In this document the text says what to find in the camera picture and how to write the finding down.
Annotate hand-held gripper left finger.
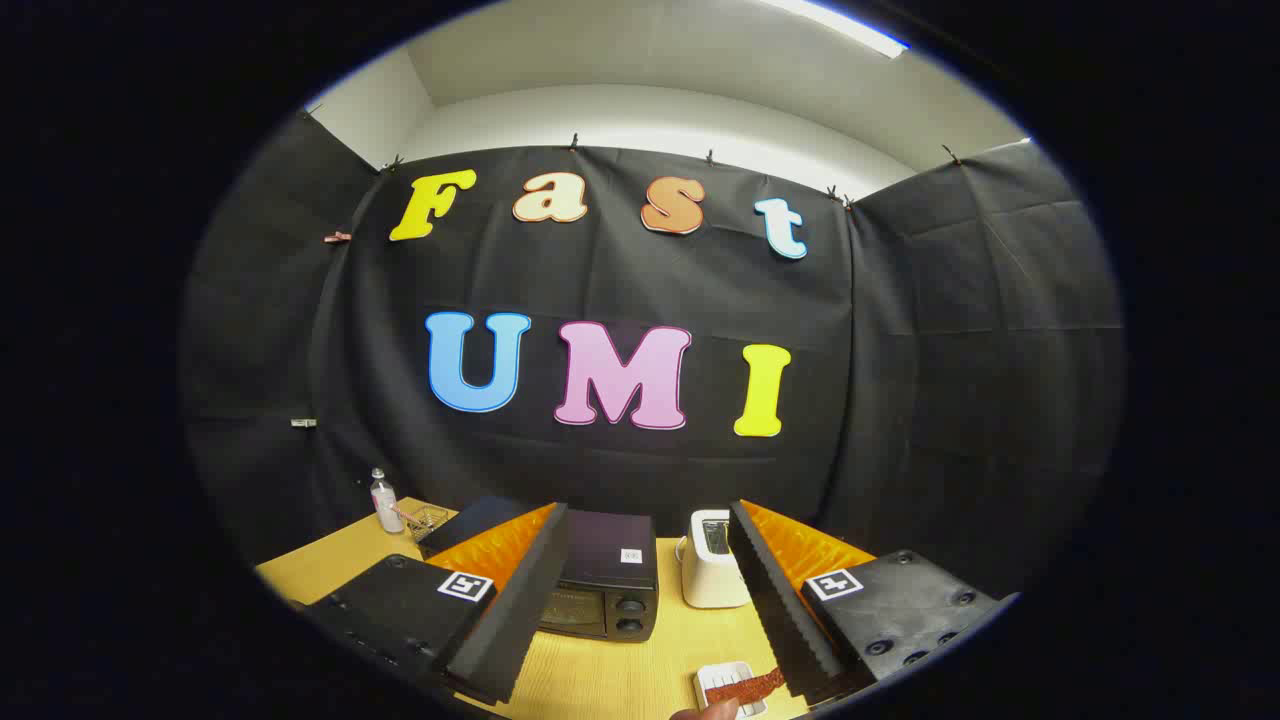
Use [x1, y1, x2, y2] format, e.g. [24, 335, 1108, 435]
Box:
[300, 502, 571, 706]

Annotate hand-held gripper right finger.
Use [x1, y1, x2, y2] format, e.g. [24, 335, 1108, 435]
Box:
[727, 500, 1021, 706]

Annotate brown meat slice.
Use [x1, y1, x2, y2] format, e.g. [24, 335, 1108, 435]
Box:
[705, 668, 788, 704]

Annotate black toaster oven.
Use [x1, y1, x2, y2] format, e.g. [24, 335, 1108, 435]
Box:
[417, 495, 661, 643]

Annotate white toaster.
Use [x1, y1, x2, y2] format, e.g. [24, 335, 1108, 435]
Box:
[677, 509, 753, 609]

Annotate white ribbed tray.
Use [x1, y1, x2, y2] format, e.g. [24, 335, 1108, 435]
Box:
[694, 660, 791, 719]

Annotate clear plastic bottle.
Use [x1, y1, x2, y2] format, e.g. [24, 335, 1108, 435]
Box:
[370, 468, 405, 534]

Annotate black backdrop cloth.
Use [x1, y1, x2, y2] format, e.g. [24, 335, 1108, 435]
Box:
[180, 105, 1126, 601]

